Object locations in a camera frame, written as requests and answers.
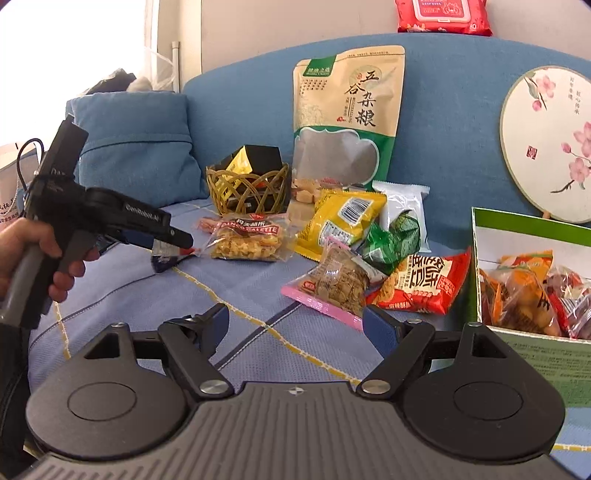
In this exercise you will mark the red wet wipes pack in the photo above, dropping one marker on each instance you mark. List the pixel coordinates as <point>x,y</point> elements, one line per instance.
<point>443,18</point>

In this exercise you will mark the dark clothes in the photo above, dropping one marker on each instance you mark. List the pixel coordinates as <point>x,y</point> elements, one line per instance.
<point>113,81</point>

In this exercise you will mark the yellow snack packet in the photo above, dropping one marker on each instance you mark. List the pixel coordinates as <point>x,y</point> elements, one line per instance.
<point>337,221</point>

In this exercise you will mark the round floral fan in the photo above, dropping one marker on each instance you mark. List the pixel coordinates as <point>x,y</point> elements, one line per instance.
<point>554,138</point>

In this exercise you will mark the white paper bag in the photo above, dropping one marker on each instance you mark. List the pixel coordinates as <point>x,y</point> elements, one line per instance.
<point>11,184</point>

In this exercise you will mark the orange peanut packet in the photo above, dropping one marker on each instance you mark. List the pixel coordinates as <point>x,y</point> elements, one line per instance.
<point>521,295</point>

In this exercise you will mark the large beige green grain pouch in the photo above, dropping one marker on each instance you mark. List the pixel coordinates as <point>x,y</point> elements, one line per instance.
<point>346,92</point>

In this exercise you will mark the white drying rack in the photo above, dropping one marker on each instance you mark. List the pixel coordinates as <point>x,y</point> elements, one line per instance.
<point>176,64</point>

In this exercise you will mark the small red sausage packet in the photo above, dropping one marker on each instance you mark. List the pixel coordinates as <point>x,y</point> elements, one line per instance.
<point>205,225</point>

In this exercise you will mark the triangular foil snack packet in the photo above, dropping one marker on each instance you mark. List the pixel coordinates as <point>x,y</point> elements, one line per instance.
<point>166,259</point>

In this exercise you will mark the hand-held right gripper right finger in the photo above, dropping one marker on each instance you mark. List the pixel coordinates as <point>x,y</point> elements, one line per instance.
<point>378,325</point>

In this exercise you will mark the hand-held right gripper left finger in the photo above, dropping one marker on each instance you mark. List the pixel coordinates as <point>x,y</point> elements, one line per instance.
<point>217,327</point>

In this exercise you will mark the black and yellow box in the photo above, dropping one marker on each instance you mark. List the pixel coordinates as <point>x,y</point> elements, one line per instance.
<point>263,159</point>

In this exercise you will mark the dark red date packet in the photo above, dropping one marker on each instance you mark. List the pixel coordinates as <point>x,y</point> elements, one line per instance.
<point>577,286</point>

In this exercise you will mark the pink-edged seed packet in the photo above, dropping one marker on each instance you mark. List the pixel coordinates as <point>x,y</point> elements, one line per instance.
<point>341,281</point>

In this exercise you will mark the white snack packet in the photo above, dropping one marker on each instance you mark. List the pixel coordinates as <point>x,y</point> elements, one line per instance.
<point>406,198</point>

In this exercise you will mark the clear pasta snack packet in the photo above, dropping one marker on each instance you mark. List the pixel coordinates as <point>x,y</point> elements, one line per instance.
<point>244,244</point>

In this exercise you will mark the blue sofa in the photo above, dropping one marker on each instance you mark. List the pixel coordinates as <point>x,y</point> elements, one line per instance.
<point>231,115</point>

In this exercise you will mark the green cardboard box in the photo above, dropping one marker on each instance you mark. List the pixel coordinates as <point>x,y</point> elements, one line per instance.
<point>554,369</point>

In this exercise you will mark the person's left hand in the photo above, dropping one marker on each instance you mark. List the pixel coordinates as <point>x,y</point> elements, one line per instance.
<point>27,235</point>

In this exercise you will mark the blue pillow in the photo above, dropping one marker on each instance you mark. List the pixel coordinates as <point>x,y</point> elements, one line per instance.
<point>138,147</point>

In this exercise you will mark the clear packet of beige pastries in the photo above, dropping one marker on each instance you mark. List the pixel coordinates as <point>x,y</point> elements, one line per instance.
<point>302,196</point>

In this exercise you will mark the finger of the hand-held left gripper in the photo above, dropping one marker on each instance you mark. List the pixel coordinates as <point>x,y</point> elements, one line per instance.
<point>134,242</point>
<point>175,237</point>

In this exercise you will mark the green snack packet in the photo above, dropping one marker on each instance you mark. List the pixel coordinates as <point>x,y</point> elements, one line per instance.
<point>388,244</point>

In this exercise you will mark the red orange bean packet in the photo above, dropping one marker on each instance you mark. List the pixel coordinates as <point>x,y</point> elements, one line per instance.
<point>425,281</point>

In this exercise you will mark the woven rattan basket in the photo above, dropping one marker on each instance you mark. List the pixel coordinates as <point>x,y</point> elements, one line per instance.
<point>249,196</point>

